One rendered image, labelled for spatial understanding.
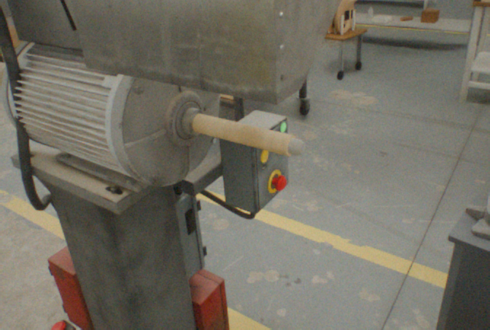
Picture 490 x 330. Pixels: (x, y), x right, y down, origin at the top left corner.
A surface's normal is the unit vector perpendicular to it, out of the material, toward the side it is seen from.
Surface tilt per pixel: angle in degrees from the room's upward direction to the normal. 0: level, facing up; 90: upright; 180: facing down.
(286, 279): 0
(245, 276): 0
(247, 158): 90
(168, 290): 90
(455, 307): 90
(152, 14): 90
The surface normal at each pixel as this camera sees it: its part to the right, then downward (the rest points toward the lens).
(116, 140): -0.56, 0.37
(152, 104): 0.75, 0.18
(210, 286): -0.05, -0.89
